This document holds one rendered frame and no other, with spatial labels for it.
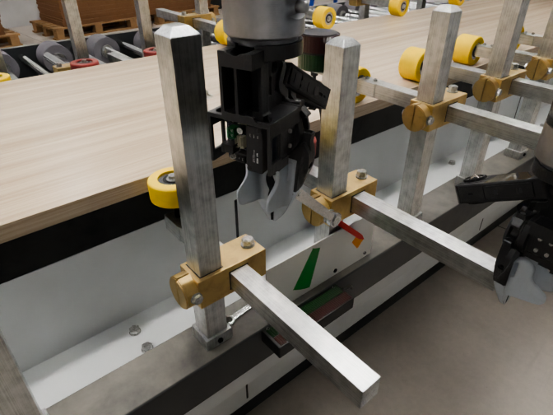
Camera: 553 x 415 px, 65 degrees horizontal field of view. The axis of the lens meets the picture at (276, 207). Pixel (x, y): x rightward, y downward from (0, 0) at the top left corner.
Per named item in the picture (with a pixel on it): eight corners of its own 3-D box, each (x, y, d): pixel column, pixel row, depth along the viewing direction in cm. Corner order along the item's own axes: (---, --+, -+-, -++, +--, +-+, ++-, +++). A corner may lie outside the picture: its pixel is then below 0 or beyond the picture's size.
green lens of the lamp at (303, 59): (346, 67, 65) (347, 51, 64) (317, 74, 61) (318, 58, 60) (318, 58, 69) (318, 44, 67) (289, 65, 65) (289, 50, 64)
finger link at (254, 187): (230, 230, 51) (225, 160, 46) (257, 207, 55) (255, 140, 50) (252, 239, 50) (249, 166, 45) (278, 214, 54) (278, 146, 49)
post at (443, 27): (413, 238, 98) (463, 5, 72) (404, 244, 96) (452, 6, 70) (401, 231, 100) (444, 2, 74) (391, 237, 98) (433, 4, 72)
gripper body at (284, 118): (209, 165, 45) (197, 44, 38) (254, 136, 51) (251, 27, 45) (273, 184, 42) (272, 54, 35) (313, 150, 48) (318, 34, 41)
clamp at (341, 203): (374, 203, 78) (378, 179, 76) (321, 231, 71) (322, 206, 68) (350, 191, 82) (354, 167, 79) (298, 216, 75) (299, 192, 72)
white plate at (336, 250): (371, 254, 85) (378, 211, 80) (267, 318, 71) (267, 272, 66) (369, 252, 86) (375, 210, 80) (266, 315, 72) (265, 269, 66)
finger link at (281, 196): (252, 239, 50) (249, 166, 45) (278, 214, 54) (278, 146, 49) (276, 247, 48) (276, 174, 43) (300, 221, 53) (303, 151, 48)
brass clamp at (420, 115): (464, 118, 86) (471, 93, 83) (425, 136, 79) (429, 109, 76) (437, 109, 90) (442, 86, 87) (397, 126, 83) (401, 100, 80)
